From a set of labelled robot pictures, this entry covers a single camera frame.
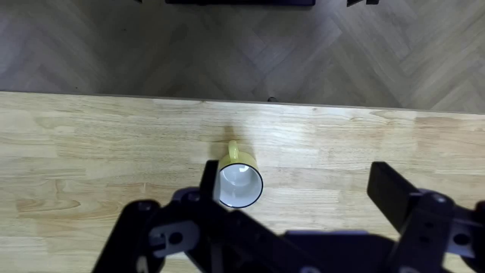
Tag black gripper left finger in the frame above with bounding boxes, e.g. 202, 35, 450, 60
92, 161, 302, 273

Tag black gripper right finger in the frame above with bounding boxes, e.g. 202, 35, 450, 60
366, 162, 485, 273

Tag yellow enamel mug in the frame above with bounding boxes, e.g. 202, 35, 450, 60
213, 141, 263, 209

